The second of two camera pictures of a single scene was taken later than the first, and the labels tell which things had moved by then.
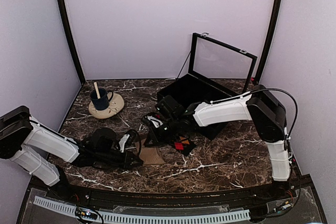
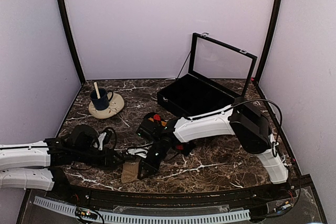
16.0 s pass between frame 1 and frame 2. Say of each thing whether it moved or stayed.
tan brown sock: moved
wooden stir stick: stayed
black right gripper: moved
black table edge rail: stayed
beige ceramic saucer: stayed
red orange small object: stayed
